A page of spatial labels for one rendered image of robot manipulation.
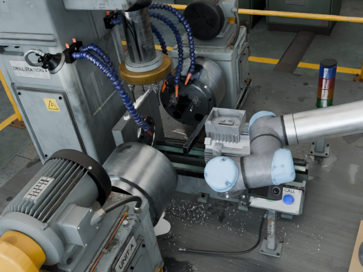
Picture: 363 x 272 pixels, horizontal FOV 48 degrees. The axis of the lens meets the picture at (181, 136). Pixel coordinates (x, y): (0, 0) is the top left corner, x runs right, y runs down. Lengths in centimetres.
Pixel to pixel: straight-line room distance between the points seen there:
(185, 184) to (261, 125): 68
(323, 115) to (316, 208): 65
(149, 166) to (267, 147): 46
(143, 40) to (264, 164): 64
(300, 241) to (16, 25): 115
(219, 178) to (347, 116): 33
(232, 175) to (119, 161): 49
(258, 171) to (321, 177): 82
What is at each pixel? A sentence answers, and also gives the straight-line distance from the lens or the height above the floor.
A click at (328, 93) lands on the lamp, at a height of 110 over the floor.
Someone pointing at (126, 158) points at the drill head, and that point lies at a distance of 128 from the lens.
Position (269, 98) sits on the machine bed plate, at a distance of 214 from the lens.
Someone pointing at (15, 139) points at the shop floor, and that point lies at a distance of 379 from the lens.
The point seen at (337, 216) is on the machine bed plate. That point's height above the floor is 80.
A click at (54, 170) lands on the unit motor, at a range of 101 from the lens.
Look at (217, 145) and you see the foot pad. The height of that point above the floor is 107.
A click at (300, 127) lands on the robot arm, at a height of 137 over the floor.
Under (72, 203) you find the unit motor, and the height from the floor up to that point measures 131.
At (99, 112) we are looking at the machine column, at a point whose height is 116.
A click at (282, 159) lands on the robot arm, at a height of 137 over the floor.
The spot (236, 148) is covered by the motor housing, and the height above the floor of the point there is 106.
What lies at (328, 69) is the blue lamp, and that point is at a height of 120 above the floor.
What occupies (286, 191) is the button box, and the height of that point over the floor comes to 108.
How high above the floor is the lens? 197
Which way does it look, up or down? 37 degrees down
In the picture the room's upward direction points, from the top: 9 degrees counter-clockwise
